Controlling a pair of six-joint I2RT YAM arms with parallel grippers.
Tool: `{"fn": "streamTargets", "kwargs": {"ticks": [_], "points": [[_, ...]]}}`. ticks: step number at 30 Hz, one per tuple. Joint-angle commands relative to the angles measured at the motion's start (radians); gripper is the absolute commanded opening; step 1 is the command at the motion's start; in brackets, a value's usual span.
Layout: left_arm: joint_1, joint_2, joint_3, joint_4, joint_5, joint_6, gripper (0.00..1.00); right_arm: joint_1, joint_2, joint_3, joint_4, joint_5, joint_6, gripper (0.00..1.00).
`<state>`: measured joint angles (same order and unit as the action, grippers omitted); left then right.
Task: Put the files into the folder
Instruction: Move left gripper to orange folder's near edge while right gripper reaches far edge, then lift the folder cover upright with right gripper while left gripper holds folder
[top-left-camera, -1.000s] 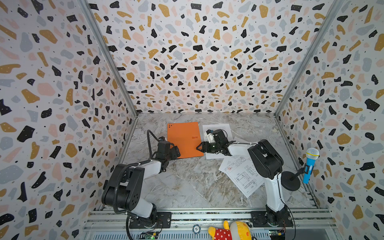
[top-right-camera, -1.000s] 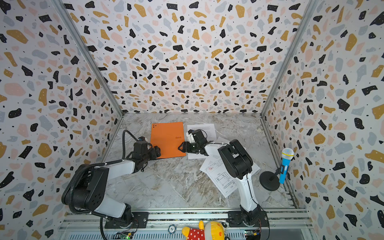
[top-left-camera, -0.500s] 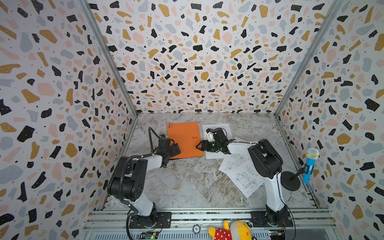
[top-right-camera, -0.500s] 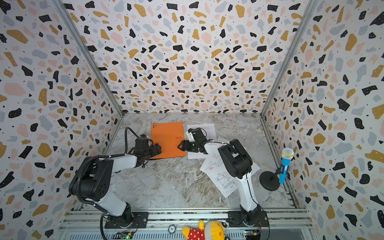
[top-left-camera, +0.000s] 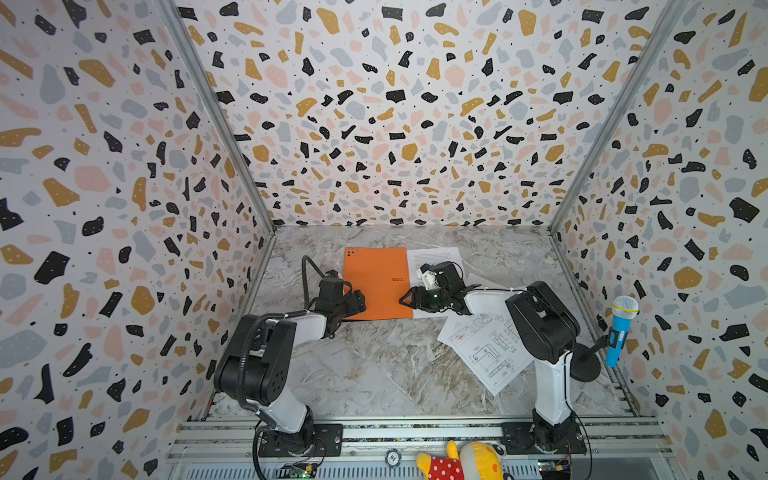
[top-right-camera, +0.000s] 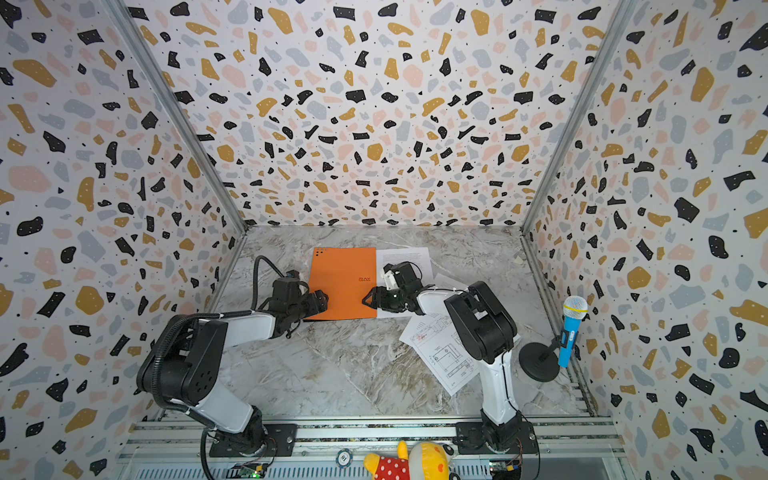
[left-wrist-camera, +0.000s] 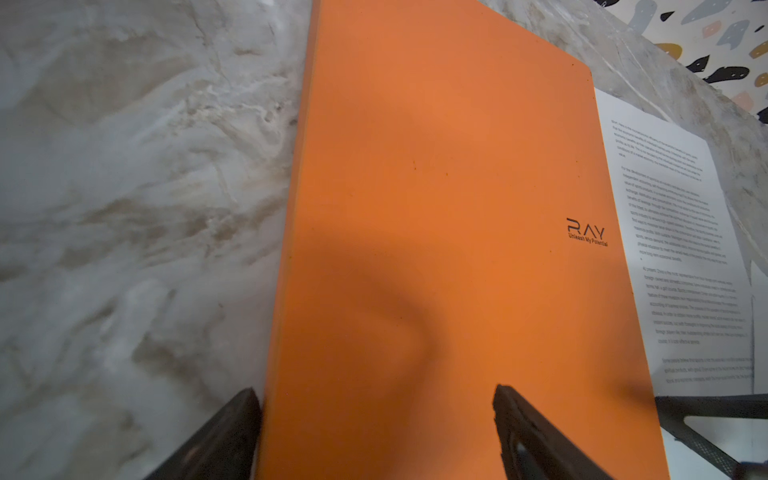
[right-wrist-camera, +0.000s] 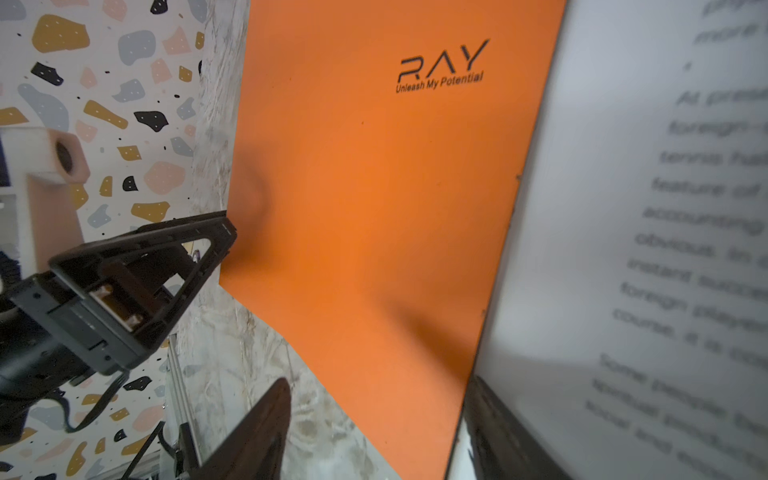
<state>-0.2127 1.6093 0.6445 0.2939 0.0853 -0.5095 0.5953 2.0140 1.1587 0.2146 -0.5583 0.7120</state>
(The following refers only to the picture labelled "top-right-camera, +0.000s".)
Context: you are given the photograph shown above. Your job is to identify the orange folder black inside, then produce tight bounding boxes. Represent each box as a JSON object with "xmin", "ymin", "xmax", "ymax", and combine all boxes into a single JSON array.
[{"xmin": 309, "ymin": 247, "xmax": 377, "ymax": 321}]

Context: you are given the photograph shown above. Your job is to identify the white technical drawing sheet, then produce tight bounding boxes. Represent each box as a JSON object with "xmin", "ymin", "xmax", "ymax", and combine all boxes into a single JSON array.
[{"xmin": 400, "ymin": 315, "xmax": 479, "ymax": 396}]

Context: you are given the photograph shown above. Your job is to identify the white text sheet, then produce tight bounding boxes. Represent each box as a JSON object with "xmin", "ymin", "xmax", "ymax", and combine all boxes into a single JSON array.
[
  {"xmin": 433, "ymin": 273, "xmax": 467, "ymax": 290},
  {"xmin": 376, "ymin": 247, "xmax": 434, "ymax": 286}
]

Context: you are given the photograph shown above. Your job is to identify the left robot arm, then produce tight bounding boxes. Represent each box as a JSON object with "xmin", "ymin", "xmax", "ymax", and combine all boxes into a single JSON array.
[{"xmin": 136, "ymin": 271, "xmax": 329, "ymax": 456}]

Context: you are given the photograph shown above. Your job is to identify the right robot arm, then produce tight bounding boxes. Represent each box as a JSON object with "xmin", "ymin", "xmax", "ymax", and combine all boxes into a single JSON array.
[{"xmin": 362, "ymin": 261, "xmax": 524, "ymax": 453}]

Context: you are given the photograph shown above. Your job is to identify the green circuit board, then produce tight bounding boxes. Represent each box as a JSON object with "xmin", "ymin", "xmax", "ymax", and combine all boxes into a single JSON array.
[{"xmin": 226, "ymin": 463, "xmax": 268, "ymax": 479}]

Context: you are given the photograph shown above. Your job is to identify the yellow red plush toy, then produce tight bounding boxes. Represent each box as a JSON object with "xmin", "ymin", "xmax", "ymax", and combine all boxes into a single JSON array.
[{"xmin": 363, "ymin": 441, "xmax": 460, "ymax": 480}]

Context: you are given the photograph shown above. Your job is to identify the blue toy microphone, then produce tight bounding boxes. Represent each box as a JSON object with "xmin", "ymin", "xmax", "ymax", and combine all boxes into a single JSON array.
[{"xmin": 558, "ymin": 296, "xmax": 589, "ymax": 369}]

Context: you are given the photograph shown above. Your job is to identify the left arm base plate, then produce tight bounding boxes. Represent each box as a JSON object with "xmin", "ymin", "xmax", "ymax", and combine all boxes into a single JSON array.
[{"xmin": 208, "ymin": 423, "xmax": 298, "ymax": 458}]

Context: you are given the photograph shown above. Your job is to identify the black corrugated cable left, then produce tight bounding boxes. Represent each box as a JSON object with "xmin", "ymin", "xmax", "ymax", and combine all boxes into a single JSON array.
[{"xmin": 136, "ymin": 255, "xmax": 289, "ymax": 415}]

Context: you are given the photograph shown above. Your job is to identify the round white badge on rail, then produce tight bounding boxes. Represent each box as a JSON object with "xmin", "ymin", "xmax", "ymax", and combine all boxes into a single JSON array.
[{"xmin": 335, "ymin": 449, "xmax": 353, "ymax": 468}]

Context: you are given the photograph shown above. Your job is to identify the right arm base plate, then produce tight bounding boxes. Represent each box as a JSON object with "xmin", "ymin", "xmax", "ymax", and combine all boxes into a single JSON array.
[{"xmin": 454, "ymin": 420, "xmax": 539, "ymax": 455}]

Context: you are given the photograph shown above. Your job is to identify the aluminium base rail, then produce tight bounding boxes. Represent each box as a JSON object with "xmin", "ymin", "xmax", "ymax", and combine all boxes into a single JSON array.
[{"xmin": 114, "ymin": 416, "xmax": 634, "ymax": 479}]

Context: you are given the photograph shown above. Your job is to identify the right circuit board wires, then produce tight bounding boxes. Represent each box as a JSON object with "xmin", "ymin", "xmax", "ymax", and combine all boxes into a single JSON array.
[{"xmin": 488, "ymin": 454, "xmax": 524, "ymax": 480}]

